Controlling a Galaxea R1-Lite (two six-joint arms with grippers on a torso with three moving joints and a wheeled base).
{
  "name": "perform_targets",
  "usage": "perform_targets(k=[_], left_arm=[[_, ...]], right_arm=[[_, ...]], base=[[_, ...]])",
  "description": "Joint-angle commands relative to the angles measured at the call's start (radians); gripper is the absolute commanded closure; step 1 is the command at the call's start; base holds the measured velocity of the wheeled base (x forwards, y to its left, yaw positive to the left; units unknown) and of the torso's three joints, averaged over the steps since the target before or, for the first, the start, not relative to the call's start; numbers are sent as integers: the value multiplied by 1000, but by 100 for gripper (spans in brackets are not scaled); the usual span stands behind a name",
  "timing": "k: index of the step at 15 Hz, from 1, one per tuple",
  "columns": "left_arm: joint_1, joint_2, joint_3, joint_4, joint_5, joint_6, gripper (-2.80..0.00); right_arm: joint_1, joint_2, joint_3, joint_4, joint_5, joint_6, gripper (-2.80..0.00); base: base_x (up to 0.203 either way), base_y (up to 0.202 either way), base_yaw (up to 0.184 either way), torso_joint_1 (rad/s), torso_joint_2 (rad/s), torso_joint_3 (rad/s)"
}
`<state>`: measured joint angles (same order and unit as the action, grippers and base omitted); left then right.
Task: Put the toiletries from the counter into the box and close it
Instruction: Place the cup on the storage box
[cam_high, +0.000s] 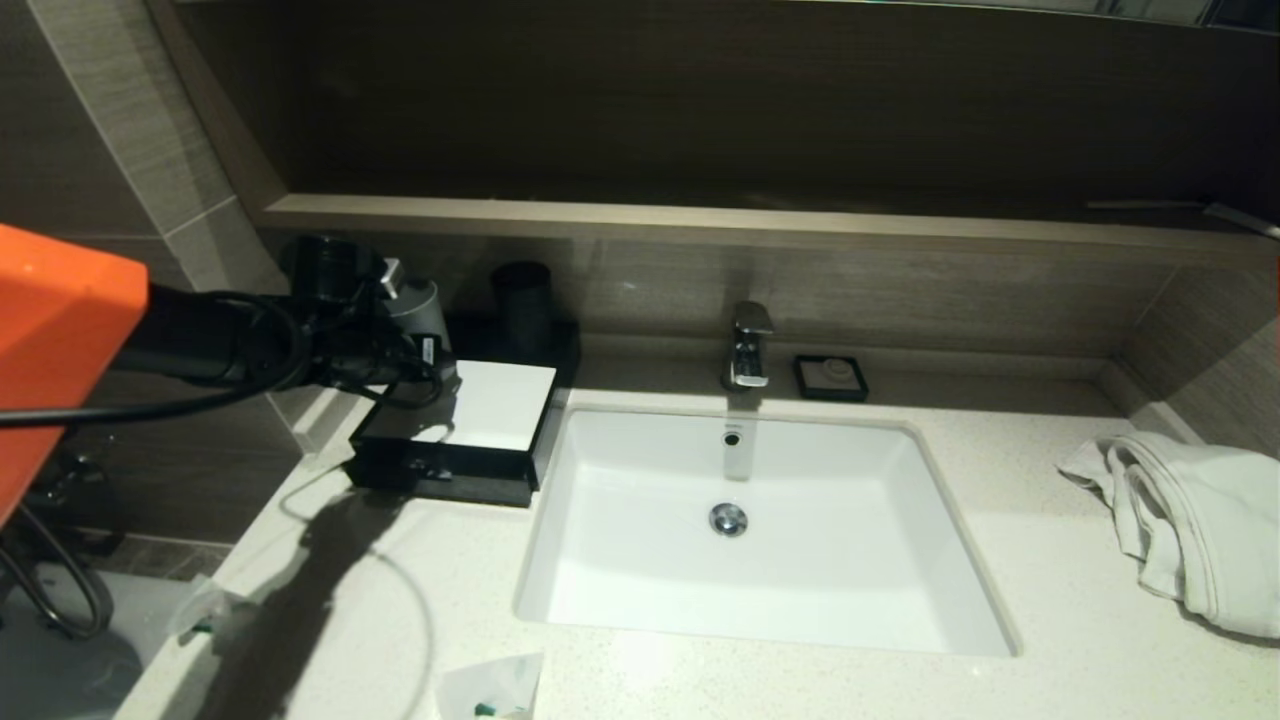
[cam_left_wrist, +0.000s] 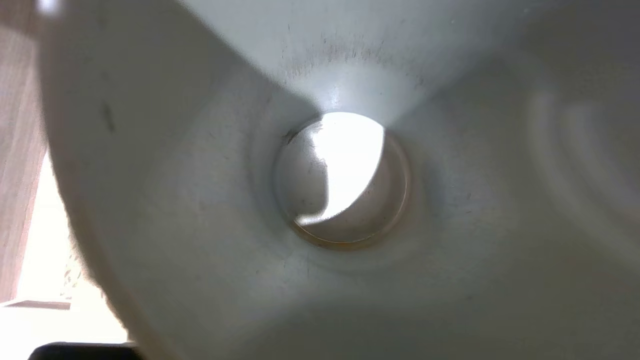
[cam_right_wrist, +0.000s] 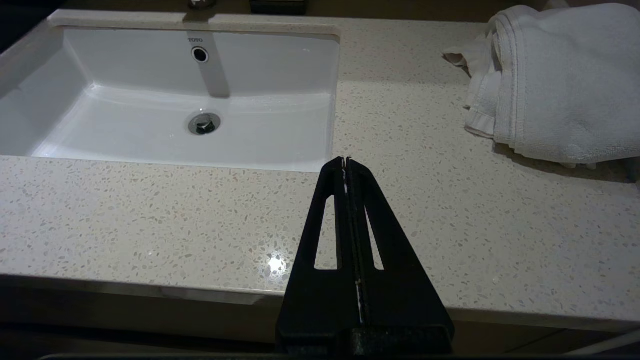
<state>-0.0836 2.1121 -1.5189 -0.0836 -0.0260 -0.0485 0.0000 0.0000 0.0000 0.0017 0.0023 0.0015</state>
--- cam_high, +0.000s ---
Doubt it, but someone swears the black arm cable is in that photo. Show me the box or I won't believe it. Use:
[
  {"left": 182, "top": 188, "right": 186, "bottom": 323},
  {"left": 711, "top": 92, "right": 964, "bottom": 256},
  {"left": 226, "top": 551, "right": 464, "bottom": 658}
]
[{"left": 0, "top": 290, "right": 441, "bottom": 431}]

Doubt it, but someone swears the white bathtub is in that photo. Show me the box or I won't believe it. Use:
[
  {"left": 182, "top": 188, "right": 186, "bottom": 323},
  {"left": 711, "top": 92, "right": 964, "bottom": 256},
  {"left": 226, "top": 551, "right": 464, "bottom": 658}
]
[{"left": 0, "top": 570, "right": 206, "bottom": 720}]

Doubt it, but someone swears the black box with white top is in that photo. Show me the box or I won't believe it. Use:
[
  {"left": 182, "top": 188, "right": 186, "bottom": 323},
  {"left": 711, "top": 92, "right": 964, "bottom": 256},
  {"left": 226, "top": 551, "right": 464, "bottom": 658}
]
[{"left": 348, "top": 318, "right": 583, "bottom": 506}]

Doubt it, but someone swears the black cup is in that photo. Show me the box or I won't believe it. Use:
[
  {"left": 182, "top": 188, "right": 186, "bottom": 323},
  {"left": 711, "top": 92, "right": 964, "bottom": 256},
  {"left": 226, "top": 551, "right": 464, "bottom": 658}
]
[{"left": 491, "top": 263, "right": 556, "bottom": 356}]

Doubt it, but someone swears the white towel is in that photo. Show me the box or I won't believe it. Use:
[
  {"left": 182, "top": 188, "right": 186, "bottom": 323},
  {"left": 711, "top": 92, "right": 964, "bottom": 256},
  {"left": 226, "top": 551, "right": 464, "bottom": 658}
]
[{"left": 1055, "top": 432, "right": 1280, "bottom": 639}]

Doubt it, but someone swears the chrome faucet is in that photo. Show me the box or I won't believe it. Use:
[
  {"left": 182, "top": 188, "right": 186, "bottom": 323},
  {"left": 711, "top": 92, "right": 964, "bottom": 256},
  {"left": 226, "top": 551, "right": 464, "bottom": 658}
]
[{"left": 722, "top": 303, "right": 775, "bottom": 392}]

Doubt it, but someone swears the chrome shower hose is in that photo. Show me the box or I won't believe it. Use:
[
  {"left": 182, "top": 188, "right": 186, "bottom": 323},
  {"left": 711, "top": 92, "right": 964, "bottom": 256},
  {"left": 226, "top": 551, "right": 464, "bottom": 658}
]
[{"left": 0, "top": 505, "right": 118, "bottom": 641}]

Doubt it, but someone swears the wooden wall shelf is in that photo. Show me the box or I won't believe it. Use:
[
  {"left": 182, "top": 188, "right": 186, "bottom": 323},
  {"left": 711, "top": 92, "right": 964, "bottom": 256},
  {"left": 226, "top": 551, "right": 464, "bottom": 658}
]
[{"left": 262, "top": 195, "right": 1280, "bottom": 263}]

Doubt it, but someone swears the clear packet with green toothbrush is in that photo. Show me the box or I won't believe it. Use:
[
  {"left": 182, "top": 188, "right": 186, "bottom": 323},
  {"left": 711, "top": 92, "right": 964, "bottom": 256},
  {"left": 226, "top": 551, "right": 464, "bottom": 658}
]
[{"left": 437, "top": 650, "right": 546, "bottom": 720}]

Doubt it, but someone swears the white sink basin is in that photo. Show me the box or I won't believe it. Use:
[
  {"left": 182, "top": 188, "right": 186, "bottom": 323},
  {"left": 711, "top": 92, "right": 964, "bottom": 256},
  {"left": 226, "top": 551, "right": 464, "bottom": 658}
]
[{"left": 513, "top": 403, "right": 1021, "bottom": 658}]

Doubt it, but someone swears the black soap dish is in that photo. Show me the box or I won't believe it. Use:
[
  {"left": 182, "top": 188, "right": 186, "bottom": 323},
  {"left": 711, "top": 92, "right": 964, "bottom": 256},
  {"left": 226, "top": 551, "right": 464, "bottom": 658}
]
[{"left": 793, "top": 355, "right": 869, "bottom": 404}]

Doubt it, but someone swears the crumpled clear toiletry packet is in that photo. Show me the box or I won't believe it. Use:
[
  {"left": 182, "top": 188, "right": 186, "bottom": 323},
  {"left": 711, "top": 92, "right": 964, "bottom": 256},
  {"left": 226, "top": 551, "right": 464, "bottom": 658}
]
[{"left": 172, "top": 580, "right": 263, "bottom": 643}]

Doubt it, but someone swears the grey plastic cup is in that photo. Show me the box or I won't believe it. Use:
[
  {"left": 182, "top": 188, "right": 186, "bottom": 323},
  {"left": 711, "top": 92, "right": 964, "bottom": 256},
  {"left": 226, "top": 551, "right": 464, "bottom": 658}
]
[{"left": 385, "top": 278, "right": 453, "bottom": 351}]

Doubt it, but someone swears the chrome bathtub valve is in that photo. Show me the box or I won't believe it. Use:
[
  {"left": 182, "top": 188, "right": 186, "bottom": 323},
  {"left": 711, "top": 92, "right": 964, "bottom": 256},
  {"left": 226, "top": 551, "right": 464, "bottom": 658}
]
[{"left": 30, "top": 455, "right": 106, "bottom": 511}]

